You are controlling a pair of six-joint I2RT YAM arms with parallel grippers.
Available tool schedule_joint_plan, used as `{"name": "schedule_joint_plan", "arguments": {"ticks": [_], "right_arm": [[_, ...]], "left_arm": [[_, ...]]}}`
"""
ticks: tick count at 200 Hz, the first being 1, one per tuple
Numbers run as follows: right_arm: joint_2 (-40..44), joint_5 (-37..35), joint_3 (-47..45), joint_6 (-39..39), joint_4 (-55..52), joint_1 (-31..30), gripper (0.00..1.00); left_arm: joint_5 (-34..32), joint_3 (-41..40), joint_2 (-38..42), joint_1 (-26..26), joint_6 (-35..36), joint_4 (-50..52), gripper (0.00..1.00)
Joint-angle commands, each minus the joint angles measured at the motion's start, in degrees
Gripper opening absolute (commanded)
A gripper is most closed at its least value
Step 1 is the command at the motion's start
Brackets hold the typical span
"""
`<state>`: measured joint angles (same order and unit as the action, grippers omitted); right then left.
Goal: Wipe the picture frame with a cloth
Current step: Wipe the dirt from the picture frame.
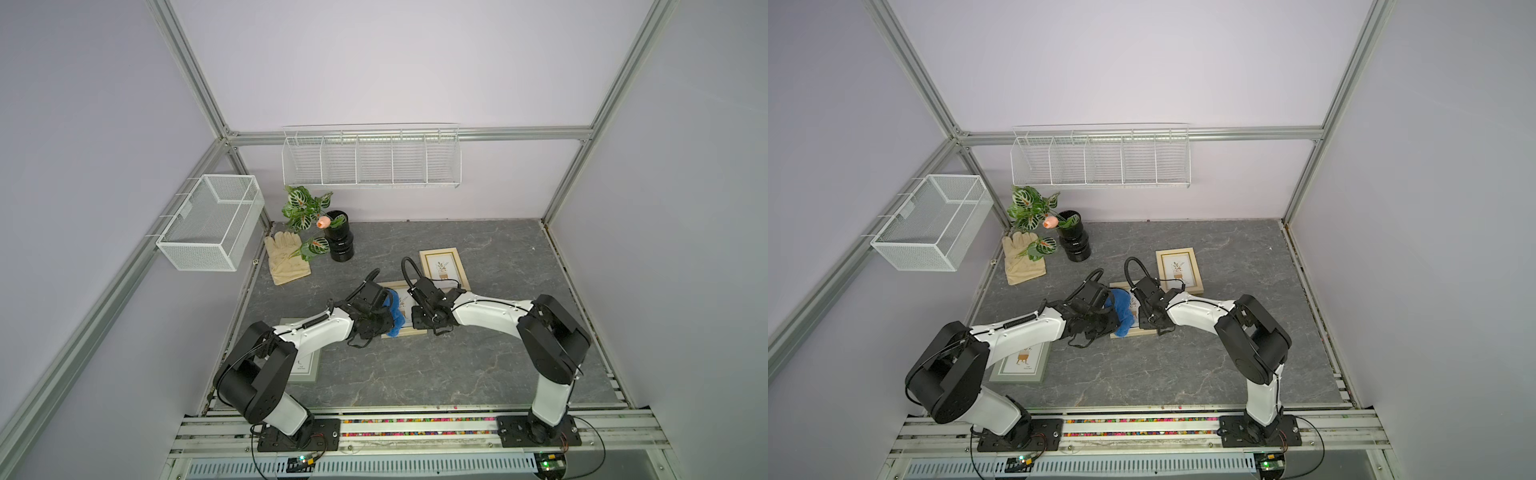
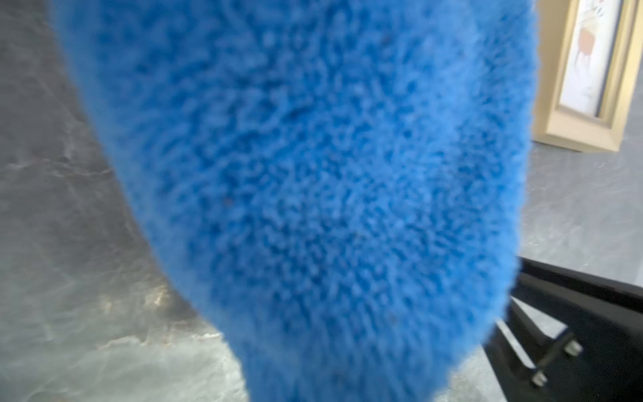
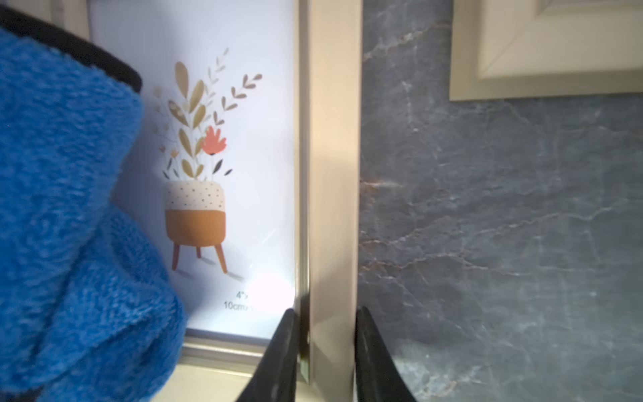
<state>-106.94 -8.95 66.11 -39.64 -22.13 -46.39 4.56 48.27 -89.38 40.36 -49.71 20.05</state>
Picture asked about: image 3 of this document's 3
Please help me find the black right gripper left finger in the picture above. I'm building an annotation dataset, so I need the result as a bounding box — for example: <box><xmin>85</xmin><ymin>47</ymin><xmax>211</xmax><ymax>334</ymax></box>
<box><xmin>236</xmin><ymin>309</ymin><xmax>301</xmax><ymax>402</ymax></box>

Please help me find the gold frame with plant print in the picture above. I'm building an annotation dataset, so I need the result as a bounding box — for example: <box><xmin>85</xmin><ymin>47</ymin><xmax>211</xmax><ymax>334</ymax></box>
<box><xmin>450</xmin><ymin>1</ymin><xmax>642</xmax><ymax>102</ymax></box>

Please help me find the blue microfiber cloth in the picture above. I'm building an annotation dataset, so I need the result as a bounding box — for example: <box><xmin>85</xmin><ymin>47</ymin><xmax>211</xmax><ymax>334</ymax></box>
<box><xmin>1</xmin><ymin>30</ymin><xmax>185</xmax><ymax>401</ymax></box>

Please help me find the gold frame with deer print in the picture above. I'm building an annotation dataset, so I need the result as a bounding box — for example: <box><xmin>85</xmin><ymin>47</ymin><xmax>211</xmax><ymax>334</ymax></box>
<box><xmin>1</xmin><ymin>1</ymin><xmax>363</xmax><ymax>401</ymax></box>

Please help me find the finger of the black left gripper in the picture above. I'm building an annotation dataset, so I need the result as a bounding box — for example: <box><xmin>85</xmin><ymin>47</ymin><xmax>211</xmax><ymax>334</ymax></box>
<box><xmin>1</xmin><ymin>5</ymin><xmax>142</xmax><ymax>93</ymax></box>

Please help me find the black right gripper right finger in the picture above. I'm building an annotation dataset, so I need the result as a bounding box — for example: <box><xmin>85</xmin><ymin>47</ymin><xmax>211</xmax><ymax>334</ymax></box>
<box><xmin>355</xmin><ymin>307</ymin><xmax>416</xmax><ymax>402</ymax></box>

